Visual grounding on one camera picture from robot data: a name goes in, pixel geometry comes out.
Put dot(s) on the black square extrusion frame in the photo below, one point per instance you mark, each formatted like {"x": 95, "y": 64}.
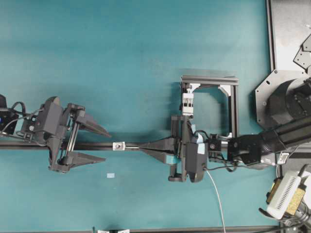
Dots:
{"x": 227, "y": 84}

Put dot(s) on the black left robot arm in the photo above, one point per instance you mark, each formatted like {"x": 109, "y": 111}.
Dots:
{"x": 16, "y": 123}

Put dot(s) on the white wire clamp block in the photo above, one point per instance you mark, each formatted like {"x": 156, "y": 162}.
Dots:
{"x": 187, "y": 103}

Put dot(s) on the bottom edge black rail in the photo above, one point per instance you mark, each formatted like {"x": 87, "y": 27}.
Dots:
{"x": 236, "y": 229}

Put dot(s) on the grey side table panel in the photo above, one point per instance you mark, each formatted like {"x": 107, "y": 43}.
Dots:
{"x": 289, "y": 25}

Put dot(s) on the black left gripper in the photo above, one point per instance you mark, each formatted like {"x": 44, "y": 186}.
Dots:
{"x": 51, "y": 126}

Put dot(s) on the white barcode label tag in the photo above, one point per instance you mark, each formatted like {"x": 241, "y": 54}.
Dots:
{"x": 283, "y": 157}

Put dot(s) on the long black aluminium rail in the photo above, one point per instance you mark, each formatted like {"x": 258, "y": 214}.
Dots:
{"x": 21, "y": 145}

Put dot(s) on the silver t-nut plate with hole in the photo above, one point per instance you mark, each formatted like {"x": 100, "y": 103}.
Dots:
{"x": 118, "y": 146}

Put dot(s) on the pale tape piece on table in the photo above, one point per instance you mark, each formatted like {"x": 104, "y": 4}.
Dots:
{"x": 110, "y": 175}

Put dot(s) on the white vented power adapter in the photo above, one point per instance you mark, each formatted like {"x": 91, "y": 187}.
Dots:
{"x": 289, "y": 197}

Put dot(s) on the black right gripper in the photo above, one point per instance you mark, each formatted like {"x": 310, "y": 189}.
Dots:
{"x": 190, "y": 151}

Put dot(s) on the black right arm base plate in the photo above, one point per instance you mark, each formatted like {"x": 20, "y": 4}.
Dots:
{"x": 282, "y": 97}

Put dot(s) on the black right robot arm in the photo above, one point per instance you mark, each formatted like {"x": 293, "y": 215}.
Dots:
{"x": 252, "y": 149}

